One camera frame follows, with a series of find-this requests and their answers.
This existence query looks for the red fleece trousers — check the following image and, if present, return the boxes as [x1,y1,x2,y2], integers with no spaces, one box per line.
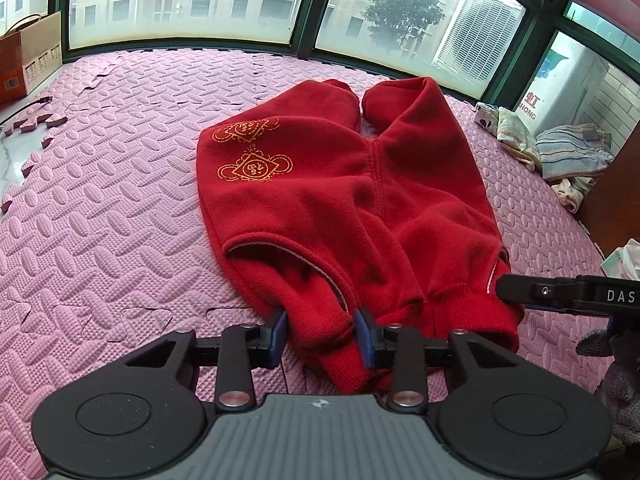
[196,78,524,394]

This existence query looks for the brown cardboard box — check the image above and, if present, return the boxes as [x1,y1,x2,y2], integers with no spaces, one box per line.
[0,12,62,104]

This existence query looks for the brown wooden cabinet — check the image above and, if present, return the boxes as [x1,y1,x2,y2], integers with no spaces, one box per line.
[577,125,640,257]

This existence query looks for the striped folded cloth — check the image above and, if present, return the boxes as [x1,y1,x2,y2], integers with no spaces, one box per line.
[536,124,614,181]

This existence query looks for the loose pink foam pieces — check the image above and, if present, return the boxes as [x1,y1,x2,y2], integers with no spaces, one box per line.
[1,113,68,148]

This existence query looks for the tissue packet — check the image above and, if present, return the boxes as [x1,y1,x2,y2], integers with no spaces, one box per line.
[601,238,640,281]

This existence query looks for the floral patterned cloth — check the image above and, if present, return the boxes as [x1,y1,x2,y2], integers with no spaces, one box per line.
[474,102,541,172]

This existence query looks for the white air conditioner unit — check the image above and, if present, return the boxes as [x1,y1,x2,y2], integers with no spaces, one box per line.
[434,0,524,86]

